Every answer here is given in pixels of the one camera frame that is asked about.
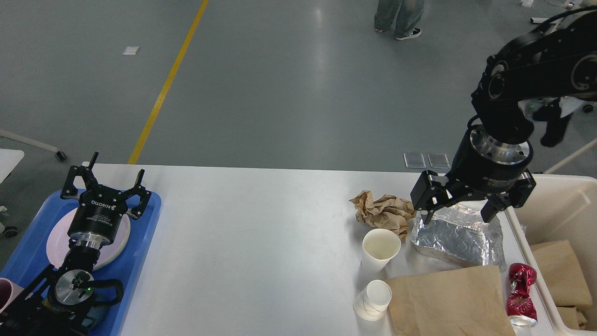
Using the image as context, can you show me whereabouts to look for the crushed red soda can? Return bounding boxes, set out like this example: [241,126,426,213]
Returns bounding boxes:
[506,262,538,328]

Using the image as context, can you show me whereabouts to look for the person in jeans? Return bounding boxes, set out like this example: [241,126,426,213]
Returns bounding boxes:
[375,0,425,41]

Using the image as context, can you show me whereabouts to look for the white paper cup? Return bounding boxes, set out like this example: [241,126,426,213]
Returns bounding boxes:
[353,280,392,321]
[361,228,402,273]

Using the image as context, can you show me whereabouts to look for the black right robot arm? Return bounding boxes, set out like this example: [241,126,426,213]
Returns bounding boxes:
[410,6,596,224]

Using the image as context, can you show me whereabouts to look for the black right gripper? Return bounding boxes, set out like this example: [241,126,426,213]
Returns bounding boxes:
[410,124,536,225]

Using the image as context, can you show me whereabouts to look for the left floor outlet cover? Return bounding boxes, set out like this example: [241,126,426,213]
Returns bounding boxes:
[403,152,427,169]

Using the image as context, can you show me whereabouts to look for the pink plate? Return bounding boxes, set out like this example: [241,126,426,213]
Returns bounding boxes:
[46,209,132,270]

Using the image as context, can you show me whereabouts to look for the crumpled aluminium foil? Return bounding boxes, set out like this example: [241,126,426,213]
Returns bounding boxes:
[407,203,506,272]

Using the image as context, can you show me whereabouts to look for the white stand leg left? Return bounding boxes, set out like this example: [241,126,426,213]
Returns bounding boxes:
[0,129,68,162]

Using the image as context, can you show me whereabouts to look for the right floor outlet cover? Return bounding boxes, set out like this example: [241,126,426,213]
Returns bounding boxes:
[427,153,451,169]

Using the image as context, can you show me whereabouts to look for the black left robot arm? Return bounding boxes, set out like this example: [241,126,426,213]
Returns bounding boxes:
[1,153,152,336]

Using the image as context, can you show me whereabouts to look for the beige plastic bin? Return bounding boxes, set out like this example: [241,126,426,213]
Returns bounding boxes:
[499,175,597,336]

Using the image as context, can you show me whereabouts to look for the blue plastic tray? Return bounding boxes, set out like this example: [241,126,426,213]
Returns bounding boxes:
[1,190,161,336]

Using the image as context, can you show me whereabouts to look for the crumpled brown paper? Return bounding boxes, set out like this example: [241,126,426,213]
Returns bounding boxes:
[349,190,417,239]

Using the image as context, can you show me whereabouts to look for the white side table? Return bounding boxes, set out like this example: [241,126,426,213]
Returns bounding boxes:
[0,148,25,236]

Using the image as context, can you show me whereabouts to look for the brown paper bag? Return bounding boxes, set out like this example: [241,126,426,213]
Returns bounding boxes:
[530,239,593,330]
[387,266,515,336]

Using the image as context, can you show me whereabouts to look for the dark green mug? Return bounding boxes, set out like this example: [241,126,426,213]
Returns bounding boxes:
[81,288,111,330]

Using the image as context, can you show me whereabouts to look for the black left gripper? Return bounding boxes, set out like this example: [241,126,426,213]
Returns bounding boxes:
[60,152,153,250]

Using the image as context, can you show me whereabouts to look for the white stand leg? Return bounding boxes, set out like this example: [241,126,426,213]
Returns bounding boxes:
[543,138,597,174]
[0,129,68,162]

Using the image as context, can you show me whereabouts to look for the floor outlet cover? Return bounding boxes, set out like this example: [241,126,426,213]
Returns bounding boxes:
[403,152,427,169]
[427,153,451,169]

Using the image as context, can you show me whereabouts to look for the white stand leg right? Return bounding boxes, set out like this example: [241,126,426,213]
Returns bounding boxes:
[543,138,597,174]

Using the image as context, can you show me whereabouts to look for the pink ribbed cup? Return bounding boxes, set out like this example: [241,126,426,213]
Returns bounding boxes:
[0,277,24,313]

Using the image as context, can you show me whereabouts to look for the brown paper bag in bin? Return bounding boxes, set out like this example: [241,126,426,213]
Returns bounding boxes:
[530,239,593,330]

